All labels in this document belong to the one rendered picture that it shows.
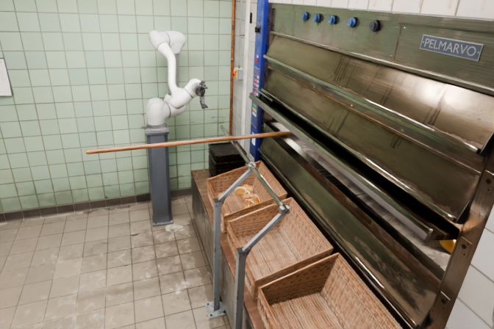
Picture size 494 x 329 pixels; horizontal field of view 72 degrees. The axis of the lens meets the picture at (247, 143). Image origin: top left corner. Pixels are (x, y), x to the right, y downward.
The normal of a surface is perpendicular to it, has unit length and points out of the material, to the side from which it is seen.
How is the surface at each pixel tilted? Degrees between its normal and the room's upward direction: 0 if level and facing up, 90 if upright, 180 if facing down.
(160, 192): 90
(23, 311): 0
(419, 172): 70
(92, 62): 90
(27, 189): 90
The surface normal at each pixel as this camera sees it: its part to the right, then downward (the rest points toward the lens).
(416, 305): -0.87, -0.22
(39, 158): 0.33, 0.39
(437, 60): -0.94, 0.09
